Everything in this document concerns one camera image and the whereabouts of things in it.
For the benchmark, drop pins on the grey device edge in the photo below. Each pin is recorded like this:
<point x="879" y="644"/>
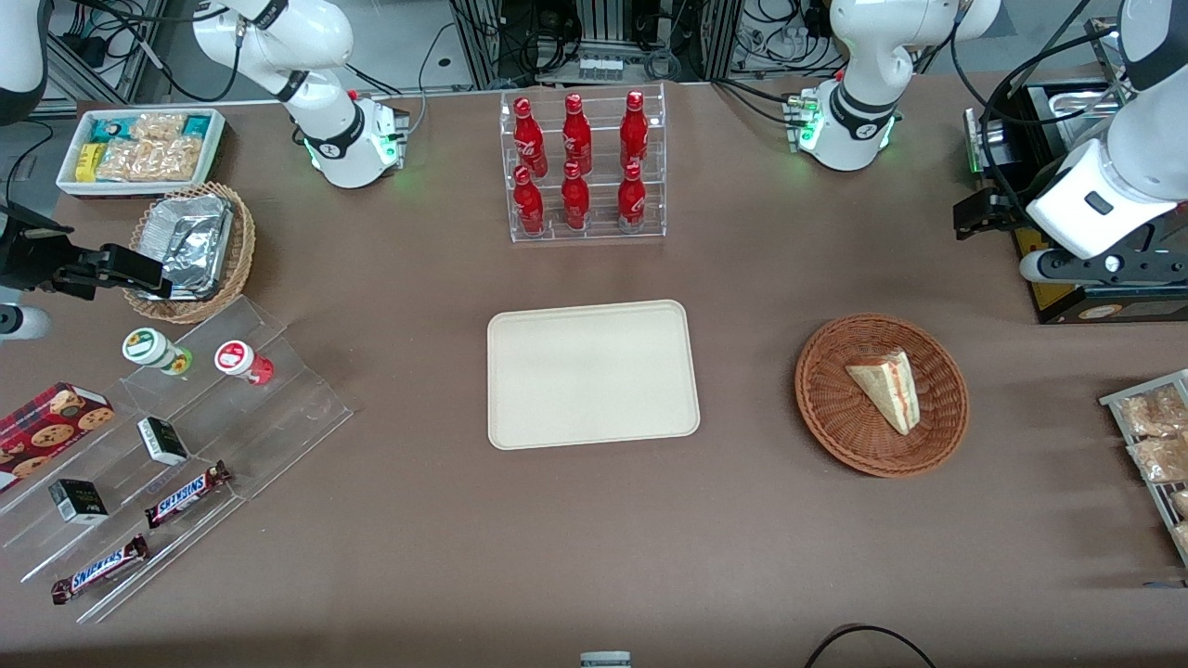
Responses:
<point x="605" y="660"/>

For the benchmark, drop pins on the snickers chocolate bar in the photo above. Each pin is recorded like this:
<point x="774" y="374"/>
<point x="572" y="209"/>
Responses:
<point x="186" y="495"/>
<point x="100" y="570"/>

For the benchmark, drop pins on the yellow snack packet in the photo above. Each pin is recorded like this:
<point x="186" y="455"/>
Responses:
<point x="87" y="162"/>

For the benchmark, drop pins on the teal snack packet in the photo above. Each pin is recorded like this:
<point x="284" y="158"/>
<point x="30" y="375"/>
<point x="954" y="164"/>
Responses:
<point x="111" y="130"/>
<point x="197" y="126"/>

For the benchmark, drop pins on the red cookie box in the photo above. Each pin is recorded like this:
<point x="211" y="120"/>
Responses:
<point x="46" y="431"/>

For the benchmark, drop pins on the brown wicker basket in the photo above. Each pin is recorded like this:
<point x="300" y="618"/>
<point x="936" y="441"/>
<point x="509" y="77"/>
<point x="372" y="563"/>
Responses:
<point x="835" y="408"/>

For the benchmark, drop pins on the aluminium frame rack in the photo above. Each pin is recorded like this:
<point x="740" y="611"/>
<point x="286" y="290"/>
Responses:
<point x="483" y="42"/>

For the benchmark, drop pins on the red cola bottle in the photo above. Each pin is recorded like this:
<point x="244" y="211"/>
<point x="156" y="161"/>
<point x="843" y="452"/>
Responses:
<point x="529" y="206"/>
<point x="631" y="202"/>
<point x="575" y="202"/>
<point x="634" y="132"/>
<point x="530" y="139"/>
<point x="576" y="137"/>

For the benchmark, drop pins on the clear bag of cookies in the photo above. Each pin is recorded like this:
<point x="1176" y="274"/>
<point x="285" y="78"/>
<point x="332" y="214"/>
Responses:
<point x="1160" y="459"/>
<point x="1155" y="413"/>
<point x="1181" y="504"/>
<point x="1181" y="538"/>

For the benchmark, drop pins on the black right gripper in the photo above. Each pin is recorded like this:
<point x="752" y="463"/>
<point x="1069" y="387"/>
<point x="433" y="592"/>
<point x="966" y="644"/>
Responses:
<point x="26" y="258"/>

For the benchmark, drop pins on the small black box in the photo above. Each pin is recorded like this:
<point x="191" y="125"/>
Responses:
<point x="78" y="502"/>
<point x="162" y="441"/>

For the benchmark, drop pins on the clear acrylic bottle rack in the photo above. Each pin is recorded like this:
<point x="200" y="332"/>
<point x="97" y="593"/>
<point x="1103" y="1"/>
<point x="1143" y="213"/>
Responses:
<point x="650" y="199"/>

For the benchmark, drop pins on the white power strip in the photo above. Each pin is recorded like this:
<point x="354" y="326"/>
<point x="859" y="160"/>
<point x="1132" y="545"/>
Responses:
<point x="599" y="68"/>

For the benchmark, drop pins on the clear acrylic tiered stand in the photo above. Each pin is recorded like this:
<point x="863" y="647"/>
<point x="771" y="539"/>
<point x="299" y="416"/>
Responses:
<point x="278" y="408"/>

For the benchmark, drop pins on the aluminium foil container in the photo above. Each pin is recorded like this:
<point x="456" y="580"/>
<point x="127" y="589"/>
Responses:
<point x="190" y="241"/>

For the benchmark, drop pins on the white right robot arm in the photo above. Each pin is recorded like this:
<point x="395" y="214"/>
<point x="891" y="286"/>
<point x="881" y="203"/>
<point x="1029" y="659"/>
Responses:
<point x="316" y="37"/>

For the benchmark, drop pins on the triangle sandwich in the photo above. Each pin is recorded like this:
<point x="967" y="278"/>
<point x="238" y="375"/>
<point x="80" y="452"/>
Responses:
<point x="886" y="385"/>

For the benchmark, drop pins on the small clear cracker bag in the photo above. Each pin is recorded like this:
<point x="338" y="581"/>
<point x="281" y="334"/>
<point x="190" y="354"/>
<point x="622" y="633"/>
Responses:
<point x="160" y="126"/>

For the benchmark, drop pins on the white plastic snack bin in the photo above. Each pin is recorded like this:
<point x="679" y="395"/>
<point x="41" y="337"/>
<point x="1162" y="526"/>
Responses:
<point x="70" y="176"/>

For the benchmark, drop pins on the black countertop appliance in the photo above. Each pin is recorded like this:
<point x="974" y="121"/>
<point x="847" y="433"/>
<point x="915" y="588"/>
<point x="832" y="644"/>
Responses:
<point x="1114" y="301"/>

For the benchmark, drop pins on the cream plastic tray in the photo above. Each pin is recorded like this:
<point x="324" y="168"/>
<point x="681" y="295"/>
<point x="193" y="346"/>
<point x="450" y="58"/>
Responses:
<point x="594" y="376"/>

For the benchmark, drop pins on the light wicker basket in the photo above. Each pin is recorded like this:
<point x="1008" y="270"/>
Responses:
<point x="239" y="250"/>

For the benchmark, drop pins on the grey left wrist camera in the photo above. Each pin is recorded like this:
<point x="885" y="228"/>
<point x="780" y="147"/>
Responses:
<point x="1095" y="266"/>

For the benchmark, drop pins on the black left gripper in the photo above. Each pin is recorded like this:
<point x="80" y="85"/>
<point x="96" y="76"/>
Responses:
<point x="1004" y="208"/>

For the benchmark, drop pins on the large clear cracker bag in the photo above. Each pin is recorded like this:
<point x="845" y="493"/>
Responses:
<point x="153" y="160"/>

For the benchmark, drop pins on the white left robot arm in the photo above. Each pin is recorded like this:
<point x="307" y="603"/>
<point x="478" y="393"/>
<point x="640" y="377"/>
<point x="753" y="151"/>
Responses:
<point x="863" y="56"/>

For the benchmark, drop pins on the red label drink cup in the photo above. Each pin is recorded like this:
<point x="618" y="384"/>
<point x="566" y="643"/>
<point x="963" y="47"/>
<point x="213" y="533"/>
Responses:
<point x="237" y="359"/>

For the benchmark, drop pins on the green label drink cup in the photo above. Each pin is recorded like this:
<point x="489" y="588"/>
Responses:
<point x="148" y="347"/>

